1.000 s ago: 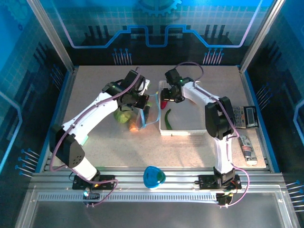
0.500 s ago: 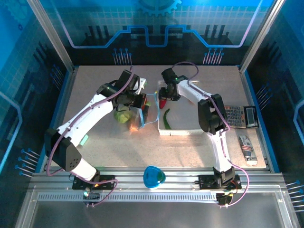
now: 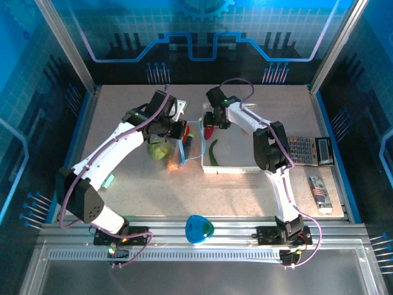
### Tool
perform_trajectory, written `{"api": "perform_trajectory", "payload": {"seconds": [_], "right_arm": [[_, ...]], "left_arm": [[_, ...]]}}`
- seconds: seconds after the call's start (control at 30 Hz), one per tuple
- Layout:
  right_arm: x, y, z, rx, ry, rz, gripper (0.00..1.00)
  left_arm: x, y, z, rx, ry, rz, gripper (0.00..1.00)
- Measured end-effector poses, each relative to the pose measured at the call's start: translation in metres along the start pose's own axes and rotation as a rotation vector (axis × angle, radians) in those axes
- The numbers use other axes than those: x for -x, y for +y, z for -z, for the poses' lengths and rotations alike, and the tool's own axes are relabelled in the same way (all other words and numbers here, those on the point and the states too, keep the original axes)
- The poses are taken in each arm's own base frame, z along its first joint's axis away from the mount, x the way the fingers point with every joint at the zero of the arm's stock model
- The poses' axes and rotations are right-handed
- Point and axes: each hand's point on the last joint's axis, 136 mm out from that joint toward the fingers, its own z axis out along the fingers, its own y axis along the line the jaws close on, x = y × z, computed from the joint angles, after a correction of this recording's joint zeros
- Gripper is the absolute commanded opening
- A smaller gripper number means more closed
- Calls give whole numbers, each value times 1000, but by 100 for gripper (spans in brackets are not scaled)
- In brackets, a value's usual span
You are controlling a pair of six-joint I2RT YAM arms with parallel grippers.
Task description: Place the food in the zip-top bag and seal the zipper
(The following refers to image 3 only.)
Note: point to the dark red toy pepper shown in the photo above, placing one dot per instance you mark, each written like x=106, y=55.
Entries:
x=209, y=133

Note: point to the dark purple toy eggplant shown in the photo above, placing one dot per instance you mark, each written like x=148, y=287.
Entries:
x=187, y=147

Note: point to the clear blue-zipper zip-top bag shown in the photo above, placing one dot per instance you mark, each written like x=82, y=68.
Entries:
x=176, y=153

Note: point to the green toy cabbage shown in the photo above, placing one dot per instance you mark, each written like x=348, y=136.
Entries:
x=158, y=150

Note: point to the orange toy bell pepper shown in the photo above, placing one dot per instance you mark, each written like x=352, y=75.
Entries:
x=173, y=166

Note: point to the white plastic basket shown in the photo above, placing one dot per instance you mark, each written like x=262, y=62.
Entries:
x=233, y=169

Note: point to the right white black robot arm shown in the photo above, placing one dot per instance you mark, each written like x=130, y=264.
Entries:
x=245, y=118

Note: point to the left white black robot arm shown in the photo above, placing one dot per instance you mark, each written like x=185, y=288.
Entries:
x=107, y=150

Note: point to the curved green toy cucumber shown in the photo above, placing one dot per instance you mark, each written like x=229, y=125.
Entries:
x=212, y=153

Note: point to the small mint green clock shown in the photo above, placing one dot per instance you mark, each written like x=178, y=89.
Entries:
x=108, y=182

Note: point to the blue dome button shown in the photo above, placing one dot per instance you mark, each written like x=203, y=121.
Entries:
x=199, y=229

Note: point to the grey desk calculator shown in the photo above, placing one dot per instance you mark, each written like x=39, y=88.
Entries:
x=307, y=150

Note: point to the black connector box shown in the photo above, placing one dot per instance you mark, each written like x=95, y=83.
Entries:
x=119, y=253
x=288, y=258

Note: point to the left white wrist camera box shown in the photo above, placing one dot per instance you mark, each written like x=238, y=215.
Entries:
x=180, y=109

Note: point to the aluminium front rail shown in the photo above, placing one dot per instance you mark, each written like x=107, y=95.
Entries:
x=233, y=236

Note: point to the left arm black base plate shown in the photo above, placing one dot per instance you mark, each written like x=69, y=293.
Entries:
x=138, y=238

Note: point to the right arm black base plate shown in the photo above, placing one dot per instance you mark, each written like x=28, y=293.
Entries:
x=267, y=235

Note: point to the aluminium frame post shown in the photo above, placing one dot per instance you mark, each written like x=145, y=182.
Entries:
x=64, y=40
x=337, y=43

